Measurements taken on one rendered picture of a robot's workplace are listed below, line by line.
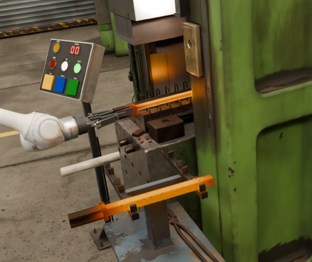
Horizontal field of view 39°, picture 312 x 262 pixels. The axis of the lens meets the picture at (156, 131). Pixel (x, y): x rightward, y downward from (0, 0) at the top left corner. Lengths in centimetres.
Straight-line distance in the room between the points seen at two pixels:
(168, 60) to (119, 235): 84
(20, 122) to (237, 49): 76
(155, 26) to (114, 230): 76
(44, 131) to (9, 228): 166
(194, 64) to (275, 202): 64
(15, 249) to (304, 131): 187
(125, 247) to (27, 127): 52
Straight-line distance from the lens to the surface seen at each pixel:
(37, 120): 152
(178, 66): 205
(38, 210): 318
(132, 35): 165
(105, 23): 692
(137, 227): 160
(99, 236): 274
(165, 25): 169
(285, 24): 154
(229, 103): 141
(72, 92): 216
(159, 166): 168
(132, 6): 159
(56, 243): 283
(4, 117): 158
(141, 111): 178
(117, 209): 124
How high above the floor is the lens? 164
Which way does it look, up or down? 24 degrees down
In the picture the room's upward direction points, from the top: 7 degrees counter-clockwise
